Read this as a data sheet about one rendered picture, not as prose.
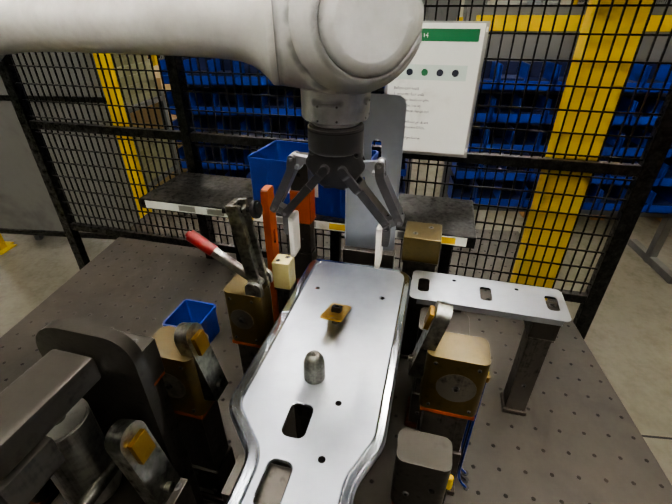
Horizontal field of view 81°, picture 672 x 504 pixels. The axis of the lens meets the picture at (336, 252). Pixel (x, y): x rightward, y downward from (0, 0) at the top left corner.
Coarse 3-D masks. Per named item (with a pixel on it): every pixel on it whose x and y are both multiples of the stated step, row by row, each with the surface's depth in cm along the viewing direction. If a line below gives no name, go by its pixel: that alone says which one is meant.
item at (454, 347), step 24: (456, 336) 61; (432, 360) 58; (456, 360) 57; (480, 360) 57; (432, 384) 60; (456, 384) 59; (480, 384) 58; (432, 408) 63; (456, 408) 61; (432, 432) 67; (456, 432) 65; (456, 456) 68
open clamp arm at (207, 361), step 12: (180, 324) 54; (192, 324) 54; (180, 336) 53; (192, 336) 54; (204, 336) 55; (180, 348) 53; (192, 348) 53; (204, 348) 55; (204, 360) 56; (216, 360) 58; (204, 372) 56; (216, 372) 58; (204, 384) 56; (216, 384) 58; (204, 396) 58; (216, 396) 58
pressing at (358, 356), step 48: (336, 288) 79; (384, 288) 79; (288, 336) 67; (336, 336) 67; (384, 336) 67; (240, 384) 58; (288, 384) 58; (336, 384) 58; (384, 384) 58; (240, 432) 52; (336, 432) 52; (384, 432) 52; (240, 480) 46; (288, 480) 47; (336, 480) 46
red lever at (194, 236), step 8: (192, 232) 68; (192, 240) 67; (200, 240) 68; (208, 240) 68; (200, 248) 68; (208, 248) 68; (216, 248) 69; (216, 256) 68; (224, 256) 68; (224, 264) 69; (232, 264) 68; (240, 264) 69; (240, 272) 69; (264, 280) 70
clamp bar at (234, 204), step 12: (228, 204) 62; (240, 204) 64; (252, 204) 61; (228, 216) 62; (240, 216) 62; (252, 216) 61; (240, 228) 63; (252, 228) 66; (240, 240) 64; (252, 240) 67; (240, 252) 65; (252, 252) 66; (252, 264) 66; (264, 264) 70; (252, 276) 67; (264, 276) 70
